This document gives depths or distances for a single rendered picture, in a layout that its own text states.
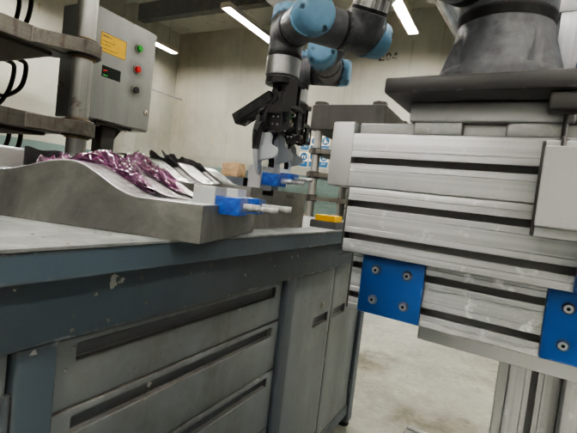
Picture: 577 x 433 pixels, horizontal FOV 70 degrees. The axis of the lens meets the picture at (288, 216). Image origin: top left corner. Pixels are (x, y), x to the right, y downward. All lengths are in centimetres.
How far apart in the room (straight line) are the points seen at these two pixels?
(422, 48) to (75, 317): 758
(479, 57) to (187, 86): 976
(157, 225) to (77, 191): 14
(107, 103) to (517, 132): 144
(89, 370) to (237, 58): 904
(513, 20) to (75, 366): 69
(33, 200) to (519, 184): 66
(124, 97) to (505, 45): 143
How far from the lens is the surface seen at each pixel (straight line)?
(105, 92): 171
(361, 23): 91
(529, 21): 60
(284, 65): 92
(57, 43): 151
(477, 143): 54
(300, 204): 107
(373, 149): 57
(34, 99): 838
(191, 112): 995
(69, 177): 69
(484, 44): 58
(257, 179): 91
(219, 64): 977
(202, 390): 87
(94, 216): 66
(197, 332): 80
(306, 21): 83
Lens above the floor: 88
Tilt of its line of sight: 3 degrees down
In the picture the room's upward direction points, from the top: 7 degrees clockwise
